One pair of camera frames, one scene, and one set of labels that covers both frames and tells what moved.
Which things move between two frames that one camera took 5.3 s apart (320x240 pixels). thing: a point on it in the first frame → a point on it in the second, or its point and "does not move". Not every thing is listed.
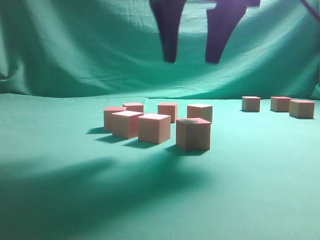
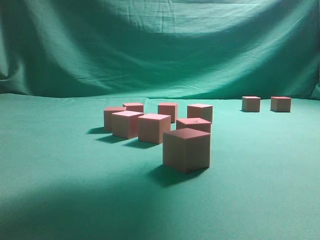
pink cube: x=302 y=109 → x=186 y=150
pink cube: x=154 y=128 does not move
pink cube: x=134 y=107 does not move
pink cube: x=108 y=117 does not move
